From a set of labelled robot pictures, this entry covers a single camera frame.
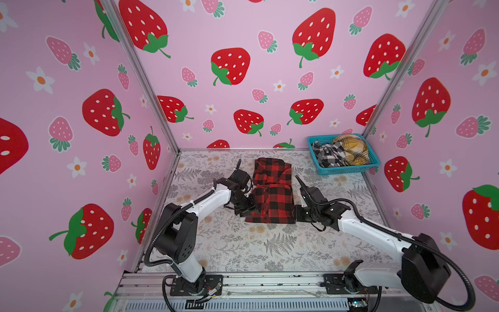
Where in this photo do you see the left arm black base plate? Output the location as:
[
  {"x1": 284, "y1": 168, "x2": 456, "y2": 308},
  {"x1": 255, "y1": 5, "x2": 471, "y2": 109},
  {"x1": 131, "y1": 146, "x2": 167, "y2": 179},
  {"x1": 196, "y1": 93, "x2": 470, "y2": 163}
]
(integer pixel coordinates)
[{"x1": 167, "y1": 274, "x2": 224, "y2": 296}]

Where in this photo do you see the aluminium rail frame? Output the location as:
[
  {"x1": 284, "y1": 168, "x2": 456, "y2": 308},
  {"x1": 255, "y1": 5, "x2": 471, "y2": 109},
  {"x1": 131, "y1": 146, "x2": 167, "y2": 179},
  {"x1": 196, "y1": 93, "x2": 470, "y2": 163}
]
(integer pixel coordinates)
[{"x1": 106, "y1": 272, "x2": 440, "y2": 311}]

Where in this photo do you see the black white plaid shirt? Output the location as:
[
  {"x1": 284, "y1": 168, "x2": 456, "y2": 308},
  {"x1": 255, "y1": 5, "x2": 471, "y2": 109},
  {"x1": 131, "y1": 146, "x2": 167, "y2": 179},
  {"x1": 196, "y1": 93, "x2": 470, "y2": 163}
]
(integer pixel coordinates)
[{"x1": 311, "y1": 141, "x2": 348, "y2": 168}]

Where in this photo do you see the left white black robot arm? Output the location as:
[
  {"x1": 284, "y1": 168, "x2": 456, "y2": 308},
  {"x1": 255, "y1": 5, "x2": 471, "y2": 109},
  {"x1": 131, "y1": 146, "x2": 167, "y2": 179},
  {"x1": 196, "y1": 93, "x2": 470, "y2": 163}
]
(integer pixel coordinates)
[{"x1": 144, "y1": 168, "x2": 257, "y2": 284}]

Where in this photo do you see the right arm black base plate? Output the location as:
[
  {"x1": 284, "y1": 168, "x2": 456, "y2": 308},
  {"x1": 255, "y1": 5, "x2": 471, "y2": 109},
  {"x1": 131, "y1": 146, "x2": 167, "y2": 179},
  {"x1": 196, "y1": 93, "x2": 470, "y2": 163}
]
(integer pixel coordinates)
[{"x1": 320, "y1": 274, "x2": 378, "y2": 295}]

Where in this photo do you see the teal plastic basket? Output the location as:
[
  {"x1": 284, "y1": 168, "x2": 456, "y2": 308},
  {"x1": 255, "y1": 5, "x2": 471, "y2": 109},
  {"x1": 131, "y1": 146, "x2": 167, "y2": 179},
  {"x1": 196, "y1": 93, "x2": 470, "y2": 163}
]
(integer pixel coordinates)
[{"x1": 307, "y1": 134, "x2": 380, "y2": 176}]

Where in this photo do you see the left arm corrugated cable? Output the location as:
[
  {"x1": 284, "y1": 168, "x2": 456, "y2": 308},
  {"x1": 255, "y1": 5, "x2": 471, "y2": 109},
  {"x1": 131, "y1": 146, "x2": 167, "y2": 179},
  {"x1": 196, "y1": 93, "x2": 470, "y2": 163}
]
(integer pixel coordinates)
[{"x1": 143, "y1": 190, "x2": 215, "y2": 268}]

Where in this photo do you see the yellow plaid shirt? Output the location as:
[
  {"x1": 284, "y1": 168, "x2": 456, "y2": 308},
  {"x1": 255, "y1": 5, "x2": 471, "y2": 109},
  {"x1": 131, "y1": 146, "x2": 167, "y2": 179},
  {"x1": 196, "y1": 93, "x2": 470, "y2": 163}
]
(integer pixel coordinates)
[{"x1": 333, "y1": 134, "x2": 370, "y2": 166}]

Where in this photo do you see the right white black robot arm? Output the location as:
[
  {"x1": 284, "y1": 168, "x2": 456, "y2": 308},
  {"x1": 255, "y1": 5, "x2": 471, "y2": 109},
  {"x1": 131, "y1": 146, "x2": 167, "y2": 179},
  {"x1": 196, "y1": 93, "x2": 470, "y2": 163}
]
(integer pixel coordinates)
[{"x1": 297, "y1": 185, "x2": 451, "y2": 304}]

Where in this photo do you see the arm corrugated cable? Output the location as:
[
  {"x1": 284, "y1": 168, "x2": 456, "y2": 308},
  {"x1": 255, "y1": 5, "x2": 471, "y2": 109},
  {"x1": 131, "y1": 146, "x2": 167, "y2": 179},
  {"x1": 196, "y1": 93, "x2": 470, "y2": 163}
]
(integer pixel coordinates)
[
  {"x1": 295, "y1": 174, "x2": 476, "y2": 312},
  {"x1": 143, "y1": 190, "x2": 215, "y2": 268}
]

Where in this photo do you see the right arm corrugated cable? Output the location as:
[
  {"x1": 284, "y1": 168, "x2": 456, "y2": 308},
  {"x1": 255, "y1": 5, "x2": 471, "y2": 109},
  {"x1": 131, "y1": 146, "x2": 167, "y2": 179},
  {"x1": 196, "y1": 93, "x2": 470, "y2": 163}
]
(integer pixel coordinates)
[{"x1": 295, "y1": 174, "x2": 476, "y2": 312}]

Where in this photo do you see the red black plaid shirt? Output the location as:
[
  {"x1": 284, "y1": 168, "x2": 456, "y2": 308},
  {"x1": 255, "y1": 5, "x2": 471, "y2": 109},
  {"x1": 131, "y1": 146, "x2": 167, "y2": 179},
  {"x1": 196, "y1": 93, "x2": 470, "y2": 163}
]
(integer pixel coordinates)
[{"x1": 245, "y1": 157, "x2": 296, "y2": 224}]

